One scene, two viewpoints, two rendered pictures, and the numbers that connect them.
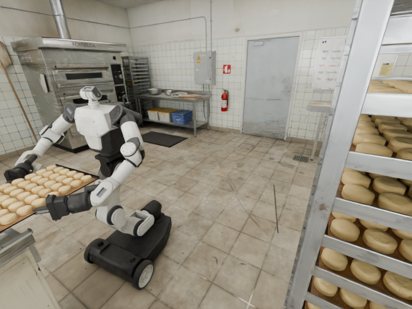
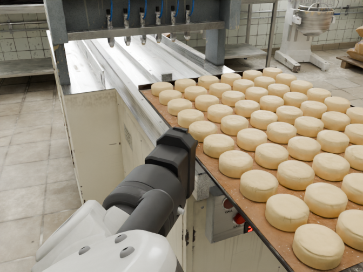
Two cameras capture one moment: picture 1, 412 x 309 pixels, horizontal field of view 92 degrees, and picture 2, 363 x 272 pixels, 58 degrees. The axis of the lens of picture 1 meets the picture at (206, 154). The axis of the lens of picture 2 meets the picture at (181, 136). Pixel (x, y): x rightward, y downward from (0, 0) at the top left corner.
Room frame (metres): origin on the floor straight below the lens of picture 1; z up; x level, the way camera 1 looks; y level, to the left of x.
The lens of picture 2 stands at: (1.00, 0.37, 1.28)
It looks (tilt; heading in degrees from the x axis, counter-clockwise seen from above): 29 degrees down; 132
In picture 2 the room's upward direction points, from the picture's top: straight up
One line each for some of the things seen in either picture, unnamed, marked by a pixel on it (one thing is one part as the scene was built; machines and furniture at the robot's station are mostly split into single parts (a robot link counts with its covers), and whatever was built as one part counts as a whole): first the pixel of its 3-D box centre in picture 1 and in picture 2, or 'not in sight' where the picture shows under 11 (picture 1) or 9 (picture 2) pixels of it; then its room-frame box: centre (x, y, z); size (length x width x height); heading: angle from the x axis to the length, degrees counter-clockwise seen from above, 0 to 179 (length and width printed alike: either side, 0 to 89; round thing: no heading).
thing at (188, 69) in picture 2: not in sight; (167, 53); (-0.10, 1.49, 0.87); 2.01 x 0.03 x 0.07; 154
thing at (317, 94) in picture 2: not in sight; (318, 95); (0.76, 1.08, 1.01); 0.05 x 0.05 x 0.02
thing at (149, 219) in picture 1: (138, 222); not in sight; (1.38, 0.62, 0.28); 0.21 x 0.20 x 0.13; 155
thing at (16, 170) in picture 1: (18, 175); not in sight; (1.01, 1.09, 1.00); 0.12 x 0.10 x 0.13; 19
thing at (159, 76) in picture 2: not in sight; (161, 75); (0.14, 1.21, 0.89); 0.12 x 0.04 x 0.05; 154
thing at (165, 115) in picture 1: (168, 114); not in sight; (5.33, 0.98, 0.36); 0.47 x 0.38 x 0.26; 149
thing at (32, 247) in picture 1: (19, 243); (254, 203); (0.72, 0.93, 0.77); 0.24 x 0.04 x 0.14; 64
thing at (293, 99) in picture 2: not in sight; (295, 100); (0.73, 1.03, 1.01); 0.05 x 0.05 x 0.02
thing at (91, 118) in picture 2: not in sight; (126, 115); (-0.49, 1.51, 0.42); 1.28 x 0.72 x 0.84; 154
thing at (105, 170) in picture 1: (119, 159); not in sight; (1.33, 0.64, 0.94); 0.28 x 0.13 x 0.18; 155
